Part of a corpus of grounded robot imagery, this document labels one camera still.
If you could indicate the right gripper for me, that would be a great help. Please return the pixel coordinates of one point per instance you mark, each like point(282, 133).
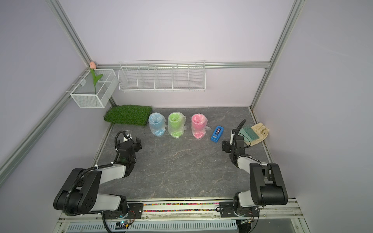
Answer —
point(225, 146)

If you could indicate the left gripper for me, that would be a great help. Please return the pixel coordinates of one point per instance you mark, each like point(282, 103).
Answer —
point(138, 145)

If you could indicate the blue tape dispenser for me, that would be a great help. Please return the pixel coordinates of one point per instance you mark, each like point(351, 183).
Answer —
point(217, 134)

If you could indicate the blue plastic wine glass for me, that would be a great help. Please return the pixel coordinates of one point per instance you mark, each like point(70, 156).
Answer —
point(157, 125)

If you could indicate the bubble wrap sheet stack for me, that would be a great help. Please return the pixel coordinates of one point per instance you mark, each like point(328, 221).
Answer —
point(200, 125)

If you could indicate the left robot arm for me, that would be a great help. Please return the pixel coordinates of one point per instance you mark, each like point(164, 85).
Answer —
point(80, 194)

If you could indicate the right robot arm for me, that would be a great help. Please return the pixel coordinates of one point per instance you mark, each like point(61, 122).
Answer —
point(267, 186)

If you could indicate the green dustpan brush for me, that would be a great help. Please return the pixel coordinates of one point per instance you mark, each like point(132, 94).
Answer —
point(250, 136)

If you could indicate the green artificial grass mat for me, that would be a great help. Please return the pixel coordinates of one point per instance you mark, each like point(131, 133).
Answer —
point(129, 115)

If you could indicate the white mesh basket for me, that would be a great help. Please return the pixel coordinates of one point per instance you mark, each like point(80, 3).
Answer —
point(84, 95)

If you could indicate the artificial pink tulip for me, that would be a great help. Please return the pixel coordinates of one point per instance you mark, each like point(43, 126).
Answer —
point(95, 77)

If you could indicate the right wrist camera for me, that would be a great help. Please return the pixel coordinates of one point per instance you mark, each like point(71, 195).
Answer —
point(233, 136)

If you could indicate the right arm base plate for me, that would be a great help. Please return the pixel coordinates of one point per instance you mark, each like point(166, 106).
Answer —
point(239, 210)

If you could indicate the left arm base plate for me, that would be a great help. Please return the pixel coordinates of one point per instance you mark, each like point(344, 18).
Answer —
point(132, 211)

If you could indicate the white wire shelf rack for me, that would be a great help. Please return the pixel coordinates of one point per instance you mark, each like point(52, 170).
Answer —
point(162, 75)

